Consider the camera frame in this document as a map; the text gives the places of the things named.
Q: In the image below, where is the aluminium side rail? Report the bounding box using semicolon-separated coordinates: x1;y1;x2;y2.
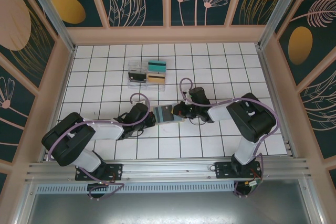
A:
258;47;300;159

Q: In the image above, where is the teal credit card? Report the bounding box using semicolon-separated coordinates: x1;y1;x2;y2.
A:
148;61;167;73

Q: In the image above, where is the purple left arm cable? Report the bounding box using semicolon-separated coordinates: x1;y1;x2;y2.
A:
47;92;152;200

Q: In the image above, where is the black credit card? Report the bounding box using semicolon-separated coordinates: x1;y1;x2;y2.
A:
128;71;146;82

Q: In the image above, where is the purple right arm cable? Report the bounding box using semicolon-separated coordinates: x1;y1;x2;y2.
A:
180;77;279;198

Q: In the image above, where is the aluminium frame post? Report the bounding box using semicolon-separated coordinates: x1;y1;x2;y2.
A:
258;0;316;49
22;0;77;52

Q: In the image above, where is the beige leather card holder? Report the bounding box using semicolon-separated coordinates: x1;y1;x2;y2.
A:
151;102;184;126

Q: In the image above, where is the gold credit card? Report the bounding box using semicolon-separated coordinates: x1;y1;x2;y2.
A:
146;73;166;83

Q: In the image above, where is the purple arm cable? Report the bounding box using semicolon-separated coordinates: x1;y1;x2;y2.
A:
180;77;279;198
47;92;152;200

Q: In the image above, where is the long aluminium base rail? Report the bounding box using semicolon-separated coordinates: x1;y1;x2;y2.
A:
25;157;309;183

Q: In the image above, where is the galvanised metal sheet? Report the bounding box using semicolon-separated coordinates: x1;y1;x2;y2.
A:
26;191;320;224

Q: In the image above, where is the slotted grey cable duct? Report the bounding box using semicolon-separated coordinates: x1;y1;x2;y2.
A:
35;183;236;194

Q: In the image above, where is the clear acrylic card organizer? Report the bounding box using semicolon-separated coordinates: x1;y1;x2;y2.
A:
127;60;168;93

